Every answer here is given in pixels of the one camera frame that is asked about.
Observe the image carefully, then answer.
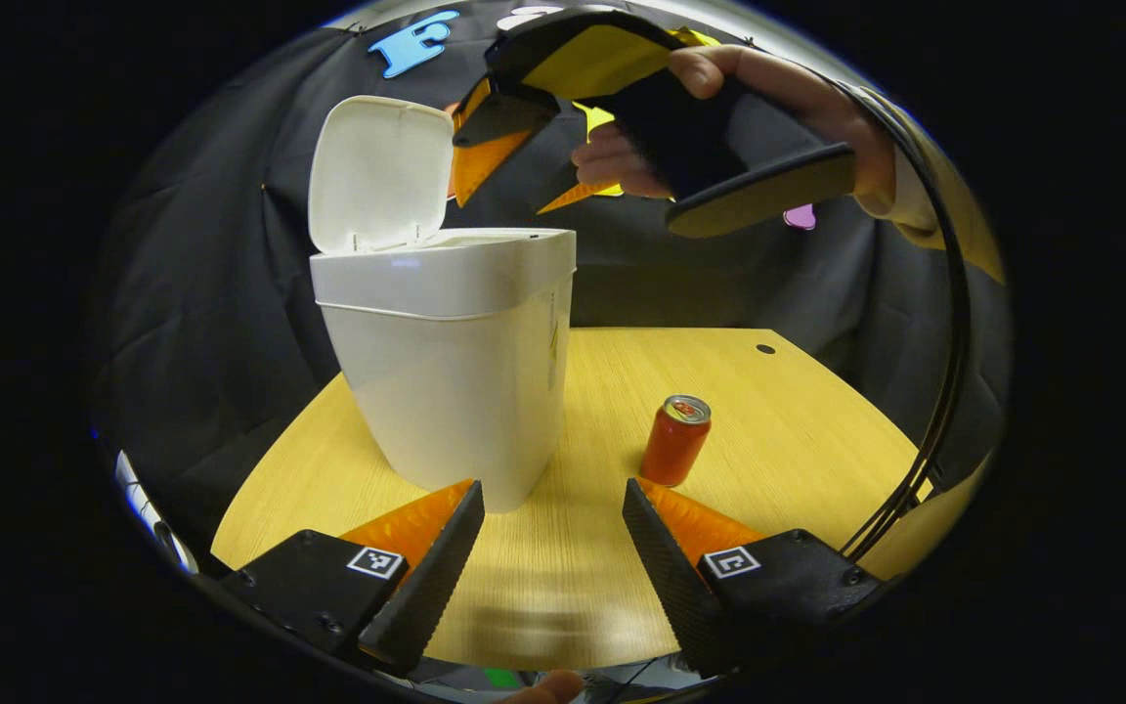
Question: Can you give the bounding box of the red pop can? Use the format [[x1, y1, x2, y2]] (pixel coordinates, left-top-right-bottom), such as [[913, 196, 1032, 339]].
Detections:
[[639, 394, 713, 488]]

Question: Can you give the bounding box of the wooden desktop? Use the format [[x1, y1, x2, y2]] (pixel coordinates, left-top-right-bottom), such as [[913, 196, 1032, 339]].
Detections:
[[211, 328, 935, 673]]

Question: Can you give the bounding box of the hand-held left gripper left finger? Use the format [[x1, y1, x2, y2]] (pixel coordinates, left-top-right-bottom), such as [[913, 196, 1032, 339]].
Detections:
[[221, 479, 486, 676]]

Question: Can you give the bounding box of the white desktop garbage bin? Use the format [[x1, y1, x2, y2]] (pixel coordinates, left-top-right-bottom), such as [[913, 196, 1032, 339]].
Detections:
[[308, 95, 578, 514]]

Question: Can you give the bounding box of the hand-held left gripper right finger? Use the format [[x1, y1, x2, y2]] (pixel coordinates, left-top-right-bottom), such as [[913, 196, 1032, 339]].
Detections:
[[622, 477, 885, 678]]

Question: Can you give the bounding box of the black cable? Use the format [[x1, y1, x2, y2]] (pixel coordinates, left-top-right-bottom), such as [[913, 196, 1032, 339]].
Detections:
[[832, 78, 973, 563]]

